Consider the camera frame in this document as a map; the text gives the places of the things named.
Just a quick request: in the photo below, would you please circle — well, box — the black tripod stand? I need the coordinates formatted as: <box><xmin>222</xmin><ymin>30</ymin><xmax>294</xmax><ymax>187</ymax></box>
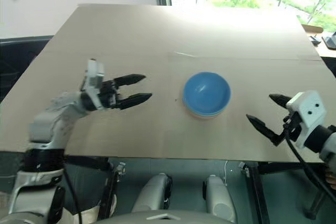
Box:
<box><xmin>303</xmin><ymin>189</ymin><xmax>332</xmax><ymax>220</ymax></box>

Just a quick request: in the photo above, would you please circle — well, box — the wooden side desk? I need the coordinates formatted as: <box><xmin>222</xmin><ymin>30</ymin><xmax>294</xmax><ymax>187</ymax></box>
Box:
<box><xmin>301</xmin><ymin>24</ymin><xmax>336</xmax><ymax>58</ymax></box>

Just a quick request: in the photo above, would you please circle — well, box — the silver left robot leg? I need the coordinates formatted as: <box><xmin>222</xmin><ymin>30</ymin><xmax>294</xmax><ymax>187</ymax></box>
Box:
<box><xmin>130</xmin><ymin>173</ymin><xmax>173</xmax><ymax>214</ymax></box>

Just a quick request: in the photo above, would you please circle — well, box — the silver robot leg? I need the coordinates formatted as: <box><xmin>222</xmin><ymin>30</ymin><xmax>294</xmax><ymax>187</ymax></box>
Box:
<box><xmin>202</xmin><ymin>174</ymin><xmax>237</xmax><ymax>223</ymax></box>
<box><xmin>130</xmin><ymin>173</ymin><xmax>173</xmax><ymax>214</ymax></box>

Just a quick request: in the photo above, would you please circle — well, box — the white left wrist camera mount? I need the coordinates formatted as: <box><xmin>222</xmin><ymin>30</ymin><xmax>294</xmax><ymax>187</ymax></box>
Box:
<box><xmin>80</xmin><ymin>58</ymin><xmax>106</xmax><ymax>110</ymax></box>

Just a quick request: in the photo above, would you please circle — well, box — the grey robot torso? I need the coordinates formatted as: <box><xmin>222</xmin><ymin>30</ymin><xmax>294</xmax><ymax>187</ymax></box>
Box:
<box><xmin>99</xmin><ymin>209</ymin><xmax>229</xmax><ymax>224</ymax></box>

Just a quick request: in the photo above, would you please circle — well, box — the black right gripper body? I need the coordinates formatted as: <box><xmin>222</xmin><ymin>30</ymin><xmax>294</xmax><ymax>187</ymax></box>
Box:
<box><xmin>281</xmin><ymin>112</ymin><xmax>303</xmax><ymax>143</ymax></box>

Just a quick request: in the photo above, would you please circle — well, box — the silver right robot leg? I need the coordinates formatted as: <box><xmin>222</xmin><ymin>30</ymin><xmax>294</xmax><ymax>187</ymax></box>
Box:
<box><xmin>202</xmin><ymin>174</ymin><xmax>237</xmax><ymax>223</ymax></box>

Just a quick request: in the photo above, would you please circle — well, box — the blue plastic bowl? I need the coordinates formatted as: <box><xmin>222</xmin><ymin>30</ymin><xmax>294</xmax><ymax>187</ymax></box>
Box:
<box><xmin>183</xmin><ymin>72</ymin><xmax>232</xmax><ymax>113</ymax></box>

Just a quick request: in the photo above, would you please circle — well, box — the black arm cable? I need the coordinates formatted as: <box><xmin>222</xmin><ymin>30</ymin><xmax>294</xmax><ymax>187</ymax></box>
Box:
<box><xmin>62</xmin><ymin>166</ymin><xmax>81</xmax><ymax>224</ymax></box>
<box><xmin>283</xmin><ymin>119</ymin><xmax>336</xmax><ymax>201</ymax></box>

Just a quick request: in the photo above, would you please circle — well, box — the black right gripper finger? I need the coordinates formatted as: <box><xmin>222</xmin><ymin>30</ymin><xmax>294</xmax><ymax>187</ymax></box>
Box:
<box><xmin>246</xmin><ymin>114</ymin><xmax>284</xmax><ymax>147</ymax></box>
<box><xmin>268</xmin><ymin>93</ymin><xmax>291</xmax><ymax>108</ymax></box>

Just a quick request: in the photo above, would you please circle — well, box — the small black desk object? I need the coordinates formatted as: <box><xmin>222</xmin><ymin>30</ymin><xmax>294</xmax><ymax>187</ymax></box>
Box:
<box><xmin>309</xmin><ymin>35</ymin><xmax>322</xmax><ymax>47</ymax></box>

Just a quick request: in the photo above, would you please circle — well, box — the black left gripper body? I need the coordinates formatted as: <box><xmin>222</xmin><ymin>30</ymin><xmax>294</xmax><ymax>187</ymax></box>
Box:
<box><xmin>100</xmin><ymin>78</ymin><xmax>123</xmax><ymax>111</ymax></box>

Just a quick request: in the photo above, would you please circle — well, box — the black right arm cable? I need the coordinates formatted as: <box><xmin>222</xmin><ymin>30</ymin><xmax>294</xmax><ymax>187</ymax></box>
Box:
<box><xmin>283</xmin><ymin>119</ymin><xmax>336</xmax><ymax>201</ymax></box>

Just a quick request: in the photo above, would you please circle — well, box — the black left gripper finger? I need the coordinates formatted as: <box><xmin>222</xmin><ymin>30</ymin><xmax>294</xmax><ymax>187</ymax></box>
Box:
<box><xmin>114</xmin><ymin>73</ymin><xmax>146</xmax><ymax>89</ymax></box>
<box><xmin>119</xmin><ymin>92</ymin><xmax>153</xmax><ymax>111</ymax></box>

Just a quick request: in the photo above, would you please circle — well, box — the brown cardboard box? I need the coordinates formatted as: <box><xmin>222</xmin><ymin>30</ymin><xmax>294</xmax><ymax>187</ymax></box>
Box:
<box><xmin>301</xmin><ymin>24</ymin><xmax>323</xmax><ymax>35</ymax></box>

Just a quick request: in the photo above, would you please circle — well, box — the black desk device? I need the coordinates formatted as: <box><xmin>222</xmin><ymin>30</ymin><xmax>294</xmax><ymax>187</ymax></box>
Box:
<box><xmin>321</xmin><ymin>30</ymin><xmax>336</xmax><ymax>50</ymax></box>

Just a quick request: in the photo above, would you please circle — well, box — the black metal table frame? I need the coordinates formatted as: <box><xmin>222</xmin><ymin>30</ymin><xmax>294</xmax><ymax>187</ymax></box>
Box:
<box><xmin>64</xmin><ymin>156</ymin><xmax>326</xmax><ymax>224</ymax></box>

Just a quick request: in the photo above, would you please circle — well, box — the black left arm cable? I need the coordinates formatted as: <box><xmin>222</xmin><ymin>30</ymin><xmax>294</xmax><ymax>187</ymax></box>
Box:
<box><xmin>62</xmin><ymin>166</ymin><xmax>81</xmax><ymax>224</ymax></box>

